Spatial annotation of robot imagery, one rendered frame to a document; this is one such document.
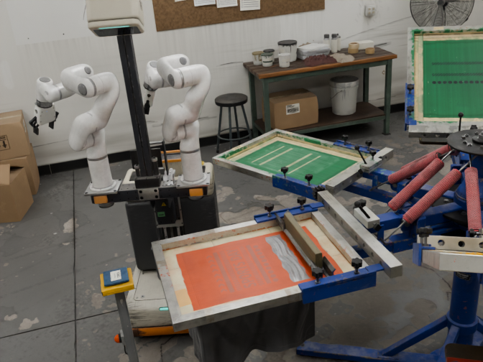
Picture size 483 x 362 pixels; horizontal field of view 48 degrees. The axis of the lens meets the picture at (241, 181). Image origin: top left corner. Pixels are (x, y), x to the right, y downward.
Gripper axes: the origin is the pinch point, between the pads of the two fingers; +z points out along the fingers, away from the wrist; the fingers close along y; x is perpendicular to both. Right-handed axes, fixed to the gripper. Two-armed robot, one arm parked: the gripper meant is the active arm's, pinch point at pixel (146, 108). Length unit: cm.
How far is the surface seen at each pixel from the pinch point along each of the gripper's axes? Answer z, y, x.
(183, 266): 1, -91, -28
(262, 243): -5, -76, -61
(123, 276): 5, -98, -5
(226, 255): -3, -84, -46
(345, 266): -24, -94, -90
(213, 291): -11, -107, -40
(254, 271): -12, -96, -56
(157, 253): 4, -84, -17
